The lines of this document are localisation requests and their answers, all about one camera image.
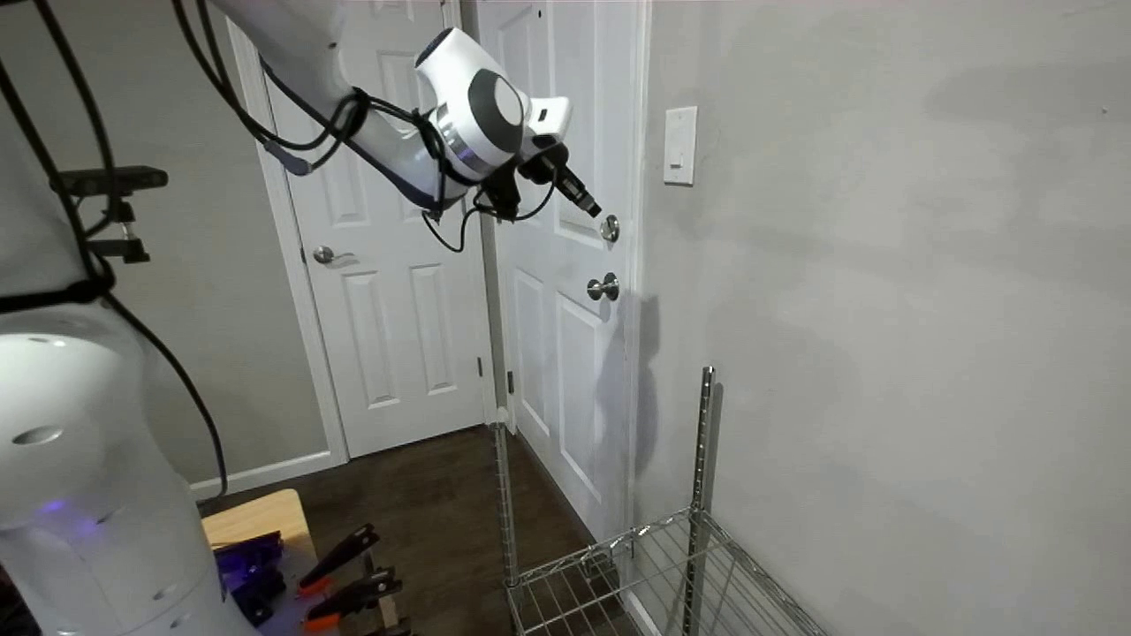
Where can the small silver door knob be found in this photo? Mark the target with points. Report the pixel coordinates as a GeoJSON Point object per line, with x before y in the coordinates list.
{"type": "Point", "coordinates": [323, 254]}

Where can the white panel door ajar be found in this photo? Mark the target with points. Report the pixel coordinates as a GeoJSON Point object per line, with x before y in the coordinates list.
{"type": "Point", "coordinates": [566, 388]}

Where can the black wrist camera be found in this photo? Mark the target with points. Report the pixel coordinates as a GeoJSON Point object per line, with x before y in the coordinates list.
{"type": "Point", "coordinates": [501, 190]}

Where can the silver deadbolt lock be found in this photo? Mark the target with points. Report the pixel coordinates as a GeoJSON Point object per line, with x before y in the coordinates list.
{"type": "Point", "coordinates": [612, 230]}

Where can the black stand-mounted camera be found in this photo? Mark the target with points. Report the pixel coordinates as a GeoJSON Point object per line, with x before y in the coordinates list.
{"type": "Point", "coordinates": [106, 180]}

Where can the white panel door closed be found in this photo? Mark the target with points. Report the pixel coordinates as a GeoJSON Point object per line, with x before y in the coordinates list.
{"type": "Point", "coordinates": [389, 354]}

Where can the metal door hinge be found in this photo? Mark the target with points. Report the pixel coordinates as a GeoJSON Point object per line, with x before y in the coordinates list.
{"type": "Point", "coordinates": [512, 382]}
{"type": "Point", "coordinates": [481, 366]}

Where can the silver round door knob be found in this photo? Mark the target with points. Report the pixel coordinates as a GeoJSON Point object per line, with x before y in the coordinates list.
{"type": "Point", "coordinates": [605, 287]}

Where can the black purple-lit device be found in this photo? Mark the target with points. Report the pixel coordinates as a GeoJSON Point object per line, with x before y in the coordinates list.
{"type": "Point", "coordinates": [248, 571]}

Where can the white wall light switch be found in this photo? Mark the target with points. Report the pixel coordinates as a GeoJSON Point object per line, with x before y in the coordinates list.
{"type": "Point", "coordinates": [681, 147]}

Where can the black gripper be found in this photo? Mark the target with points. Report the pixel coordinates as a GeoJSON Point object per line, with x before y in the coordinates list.
{"type": "Point", "coordinates": [547, 160]}

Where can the black orange bar clamp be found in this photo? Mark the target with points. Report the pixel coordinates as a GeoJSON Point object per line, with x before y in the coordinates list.
{"type": "Point", "coordinates": [340, 552]}
{"type": "Point", "coordinates": [357, 592]}

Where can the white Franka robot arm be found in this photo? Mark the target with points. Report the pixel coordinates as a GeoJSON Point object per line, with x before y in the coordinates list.
{"type": "Point", "coordinates": [84, 497]}

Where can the light wooden block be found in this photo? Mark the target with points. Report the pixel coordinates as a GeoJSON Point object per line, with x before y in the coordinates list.
{"type": "Point", "coordinates": [254, 513]}

